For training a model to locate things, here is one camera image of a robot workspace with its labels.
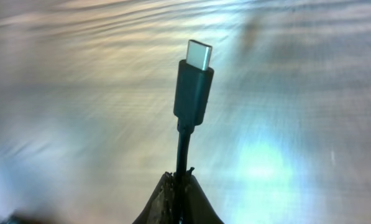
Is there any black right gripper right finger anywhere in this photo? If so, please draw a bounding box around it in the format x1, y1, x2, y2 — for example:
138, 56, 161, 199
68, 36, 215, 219
183, 167, 224, 224

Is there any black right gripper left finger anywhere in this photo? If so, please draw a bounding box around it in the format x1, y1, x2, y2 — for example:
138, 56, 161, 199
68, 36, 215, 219
133, 172, 175, 224

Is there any black USB-C charger cable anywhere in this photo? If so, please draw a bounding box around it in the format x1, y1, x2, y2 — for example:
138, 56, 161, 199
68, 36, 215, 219
173, 39, 215, 181

